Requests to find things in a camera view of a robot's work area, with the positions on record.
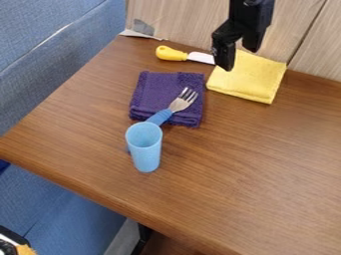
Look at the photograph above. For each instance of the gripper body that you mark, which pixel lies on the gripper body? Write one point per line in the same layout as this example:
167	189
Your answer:
251	10

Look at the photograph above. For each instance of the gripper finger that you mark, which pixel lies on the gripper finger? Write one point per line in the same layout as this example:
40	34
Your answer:
224	46
254	40

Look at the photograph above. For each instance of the yellow cloth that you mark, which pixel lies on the yellow cloth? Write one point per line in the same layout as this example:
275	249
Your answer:
248	78

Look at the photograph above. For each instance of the purple cloth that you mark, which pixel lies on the purple cloth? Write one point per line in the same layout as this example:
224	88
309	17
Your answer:
155	94

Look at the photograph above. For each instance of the grey white paper scrap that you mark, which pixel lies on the grey white paper scrap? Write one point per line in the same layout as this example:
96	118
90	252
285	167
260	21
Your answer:
140	30

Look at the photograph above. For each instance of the blue cup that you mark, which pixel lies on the blue cup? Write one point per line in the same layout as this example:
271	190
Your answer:
144	149

